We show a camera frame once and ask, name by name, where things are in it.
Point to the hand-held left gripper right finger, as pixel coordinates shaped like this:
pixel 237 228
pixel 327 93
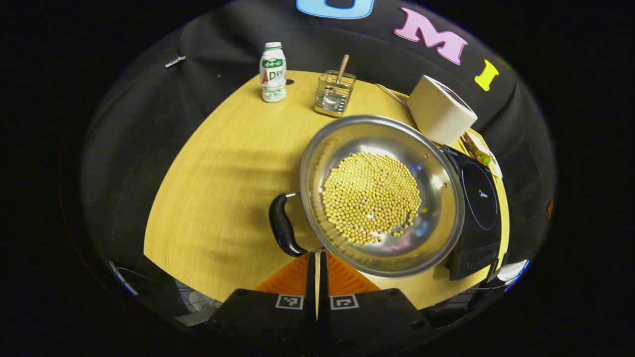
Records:
pixel 372 322

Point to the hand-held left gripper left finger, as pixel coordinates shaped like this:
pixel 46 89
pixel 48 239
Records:
pixel 268 322

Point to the black induction cooktop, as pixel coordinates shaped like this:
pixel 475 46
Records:
pixel 478 198

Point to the pile of soybeans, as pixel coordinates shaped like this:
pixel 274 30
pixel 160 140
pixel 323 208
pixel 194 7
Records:
pixel 372 198

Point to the sandwich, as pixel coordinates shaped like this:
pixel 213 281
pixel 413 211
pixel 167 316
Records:
pixel 480 153

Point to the white toaster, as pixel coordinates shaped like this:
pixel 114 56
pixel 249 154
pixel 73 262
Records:
pixel 439 116

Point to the black backdrop cloth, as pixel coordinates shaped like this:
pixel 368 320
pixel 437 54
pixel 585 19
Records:
pixel 149 124

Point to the white milk bottle green label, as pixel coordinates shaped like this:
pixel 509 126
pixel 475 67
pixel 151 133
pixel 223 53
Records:
pixel 273 74

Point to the metal cloth clip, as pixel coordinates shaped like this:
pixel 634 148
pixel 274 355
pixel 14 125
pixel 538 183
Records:
pixel 174 61

